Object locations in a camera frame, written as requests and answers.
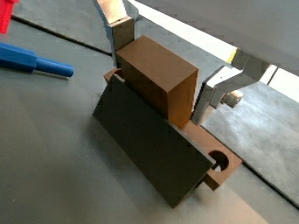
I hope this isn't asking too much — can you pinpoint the blue peg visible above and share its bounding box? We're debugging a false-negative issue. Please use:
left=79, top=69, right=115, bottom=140
left=0, top=42, right=73, bottom=77

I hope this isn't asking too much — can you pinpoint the black angle fixture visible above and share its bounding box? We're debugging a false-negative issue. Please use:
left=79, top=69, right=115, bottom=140
left=93, top=75, right=215, bottom=207

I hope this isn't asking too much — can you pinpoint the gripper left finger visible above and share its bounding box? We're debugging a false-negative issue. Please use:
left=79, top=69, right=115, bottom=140
left=96, top=0, right=135, bottom=66

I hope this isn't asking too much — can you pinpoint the red peg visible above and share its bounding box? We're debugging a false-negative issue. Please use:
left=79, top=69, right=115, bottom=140
left=0, top=0, right=18, bottom=34

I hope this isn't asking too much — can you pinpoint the brown T-shaped block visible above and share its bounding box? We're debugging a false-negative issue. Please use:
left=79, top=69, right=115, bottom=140
left=104, top=36, right=241, bottom=190

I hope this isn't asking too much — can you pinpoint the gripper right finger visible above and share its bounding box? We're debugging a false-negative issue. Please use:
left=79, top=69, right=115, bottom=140
left=191, top=49, right=269, bottom=124

